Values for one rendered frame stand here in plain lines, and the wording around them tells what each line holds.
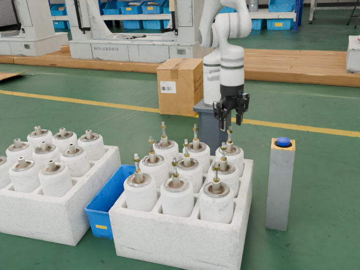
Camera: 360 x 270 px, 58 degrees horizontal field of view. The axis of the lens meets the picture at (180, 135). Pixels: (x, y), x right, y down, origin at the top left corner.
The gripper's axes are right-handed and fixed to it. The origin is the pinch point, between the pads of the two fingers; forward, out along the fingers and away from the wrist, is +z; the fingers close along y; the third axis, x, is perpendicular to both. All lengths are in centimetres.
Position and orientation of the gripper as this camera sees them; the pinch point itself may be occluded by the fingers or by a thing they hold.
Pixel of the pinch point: (231, 124)
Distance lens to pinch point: 108.6
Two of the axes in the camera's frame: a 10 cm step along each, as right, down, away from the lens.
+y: 8.3, -2.8, 4.8
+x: -5.5, -3.4, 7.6
